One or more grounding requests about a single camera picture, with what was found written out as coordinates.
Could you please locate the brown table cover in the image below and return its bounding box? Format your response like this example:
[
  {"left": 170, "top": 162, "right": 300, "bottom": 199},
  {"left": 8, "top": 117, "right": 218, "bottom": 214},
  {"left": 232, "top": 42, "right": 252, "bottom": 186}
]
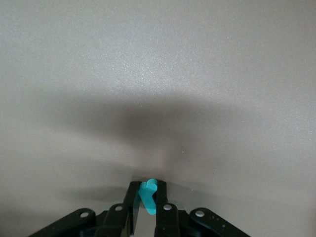
[{"left": 0, "top": 0, "right": 316, "bottom": 237}]

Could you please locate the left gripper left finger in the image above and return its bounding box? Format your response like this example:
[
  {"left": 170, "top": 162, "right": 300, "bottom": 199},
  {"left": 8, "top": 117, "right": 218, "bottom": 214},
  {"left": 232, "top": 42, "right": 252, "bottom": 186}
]
[{"left": 95, "top": 181, "right": 142, "bottom": 237}]

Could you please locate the teal letter r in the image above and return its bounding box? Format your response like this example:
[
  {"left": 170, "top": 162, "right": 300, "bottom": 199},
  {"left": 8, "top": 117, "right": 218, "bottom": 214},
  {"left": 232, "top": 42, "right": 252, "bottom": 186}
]
[{"left": 137, "top": 178, "right": 158, "bottom": 215}]

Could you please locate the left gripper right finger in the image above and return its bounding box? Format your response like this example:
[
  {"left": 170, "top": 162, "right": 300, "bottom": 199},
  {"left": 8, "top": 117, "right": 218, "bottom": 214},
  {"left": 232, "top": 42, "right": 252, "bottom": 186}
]
[{"left": 153, "top": 180, "right": 180, "bottom": 237}]

